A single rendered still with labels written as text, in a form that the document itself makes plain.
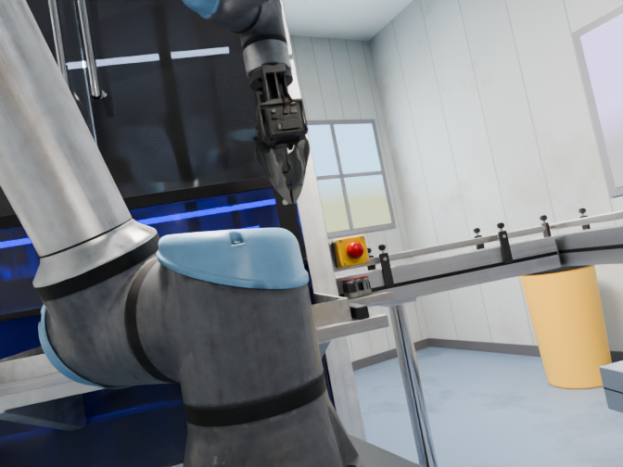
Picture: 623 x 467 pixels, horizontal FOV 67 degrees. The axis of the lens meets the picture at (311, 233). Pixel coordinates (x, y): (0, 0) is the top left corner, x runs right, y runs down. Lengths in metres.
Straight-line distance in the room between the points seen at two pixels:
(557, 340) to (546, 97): 1.64
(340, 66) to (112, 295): 4.62
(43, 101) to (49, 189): 0.07
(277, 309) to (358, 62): 4.80
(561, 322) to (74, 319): 2.91
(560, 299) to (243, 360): 2.85
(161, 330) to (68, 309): 0.10
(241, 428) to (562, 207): 3.44
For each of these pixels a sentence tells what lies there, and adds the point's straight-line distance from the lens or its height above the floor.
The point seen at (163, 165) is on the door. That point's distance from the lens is 1.18.
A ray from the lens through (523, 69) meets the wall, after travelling 3.89.
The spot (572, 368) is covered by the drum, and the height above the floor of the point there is 0.12.
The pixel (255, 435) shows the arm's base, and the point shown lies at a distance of 0.36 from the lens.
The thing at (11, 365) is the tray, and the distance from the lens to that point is 0.95.
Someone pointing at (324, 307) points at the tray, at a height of 0.91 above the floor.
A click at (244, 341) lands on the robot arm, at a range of 0.35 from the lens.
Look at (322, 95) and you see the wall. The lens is 4.71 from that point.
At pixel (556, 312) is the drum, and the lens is 3.14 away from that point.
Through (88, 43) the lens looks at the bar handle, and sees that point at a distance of 1.23.
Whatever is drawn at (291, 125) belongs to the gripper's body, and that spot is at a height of 1.19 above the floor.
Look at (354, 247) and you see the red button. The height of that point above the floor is 1.00.
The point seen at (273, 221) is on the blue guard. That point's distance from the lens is 1.14.
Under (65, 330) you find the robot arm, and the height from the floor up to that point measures 0.96.
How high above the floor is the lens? 0.97
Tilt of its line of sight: 4 degrees up
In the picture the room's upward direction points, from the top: 11 degrees counter-clockwise
